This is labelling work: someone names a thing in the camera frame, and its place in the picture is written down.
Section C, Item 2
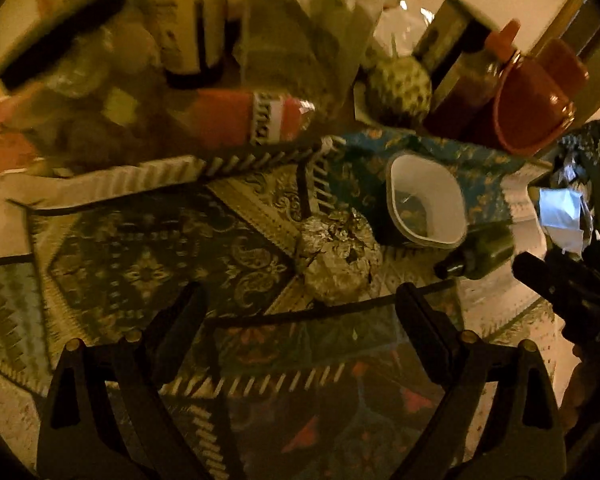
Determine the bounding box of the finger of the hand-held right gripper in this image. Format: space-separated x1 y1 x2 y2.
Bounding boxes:
560 305 600 358
511 252 600 322

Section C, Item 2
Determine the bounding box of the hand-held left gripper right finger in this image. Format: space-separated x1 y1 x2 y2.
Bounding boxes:
395 282 567 480

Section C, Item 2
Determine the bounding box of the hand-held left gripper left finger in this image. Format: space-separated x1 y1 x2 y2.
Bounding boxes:
36 282 216 480

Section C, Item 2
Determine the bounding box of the foil ball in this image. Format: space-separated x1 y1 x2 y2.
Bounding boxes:
294 209 384 307

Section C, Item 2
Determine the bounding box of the white plastic bag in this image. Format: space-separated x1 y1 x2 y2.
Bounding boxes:
536 187 590 254

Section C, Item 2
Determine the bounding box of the patterned woven mat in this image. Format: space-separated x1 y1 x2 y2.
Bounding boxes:
0 135 481 480

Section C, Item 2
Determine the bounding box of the small dark green bottle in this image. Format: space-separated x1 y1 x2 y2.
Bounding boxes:
433 224 517 281

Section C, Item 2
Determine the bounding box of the clear plastic container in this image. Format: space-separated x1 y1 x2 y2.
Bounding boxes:
384 153 469 251

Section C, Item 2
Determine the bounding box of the dark patterned bag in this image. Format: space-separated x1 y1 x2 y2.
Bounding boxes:
527 119 600 263

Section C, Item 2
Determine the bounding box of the teal patterned cloth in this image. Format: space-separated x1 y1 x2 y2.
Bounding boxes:
337 126 538 223

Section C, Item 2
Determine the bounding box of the red bowl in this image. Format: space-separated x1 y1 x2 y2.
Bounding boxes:
494 52 577 157

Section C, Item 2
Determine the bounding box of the red labelled bottle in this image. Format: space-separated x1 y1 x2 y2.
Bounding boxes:
187 87 317 150

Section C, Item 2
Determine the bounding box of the sauce bottle with orange cap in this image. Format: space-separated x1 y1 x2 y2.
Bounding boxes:
424 18 524 137

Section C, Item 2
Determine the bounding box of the red cup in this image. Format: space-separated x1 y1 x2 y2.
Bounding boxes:
539 37 592 111

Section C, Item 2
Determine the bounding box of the green custard apple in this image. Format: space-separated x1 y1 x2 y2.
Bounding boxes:
366 54 434 124

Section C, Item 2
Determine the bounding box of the bag of round fruits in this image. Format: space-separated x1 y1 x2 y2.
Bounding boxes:
42 22 162 103

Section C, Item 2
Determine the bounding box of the dark cardboard box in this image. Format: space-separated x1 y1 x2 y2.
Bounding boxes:
411 0 502 68

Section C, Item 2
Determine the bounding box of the jar with yellow label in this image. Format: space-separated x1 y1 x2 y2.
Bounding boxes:
147 0 233 90

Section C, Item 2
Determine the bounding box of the clear plastic bag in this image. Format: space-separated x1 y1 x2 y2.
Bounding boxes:
239 0 387 128

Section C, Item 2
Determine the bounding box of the black handle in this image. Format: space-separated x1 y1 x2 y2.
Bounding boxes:
0 0 127 90

